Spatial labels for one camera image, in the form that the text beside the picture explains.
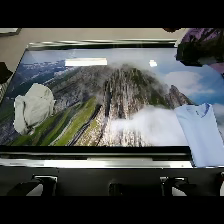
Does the white garment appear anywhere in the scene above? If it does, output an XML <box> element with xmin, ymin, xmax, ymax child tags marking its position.
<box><xmin>13</xmin><ymin>82</ymin><xmax>57</xmax><ymax>136</ymax></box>

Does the light blue T-shirt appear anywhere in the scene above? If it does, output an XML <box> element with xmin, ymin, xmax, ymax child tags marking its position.
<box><xmin>173</xmin><ymin>102</ymin><xmax>224</xmax><ymax>169</ymax></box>

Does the heap of clothes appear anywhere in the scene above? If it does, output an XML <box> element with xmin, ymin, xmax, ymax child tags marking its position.
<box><xmin>175</xmin><ymin>27</ymin><xmax>224</xmax><ymax>80</ymax></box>

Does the silver frame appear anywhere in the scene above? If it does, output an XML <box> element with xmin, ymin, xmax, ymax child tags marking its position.
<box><xmin>0</xmin><ymin>151</ymin><xmax>224</xmax><ymax>197</ymax></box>

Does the black garment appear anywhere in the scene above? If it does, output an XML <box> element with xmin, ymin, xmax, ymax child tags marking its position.
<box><xmin>0</xmin><ymin>61</ymin><xmax>14</xmax><ymax>85</ymax></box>

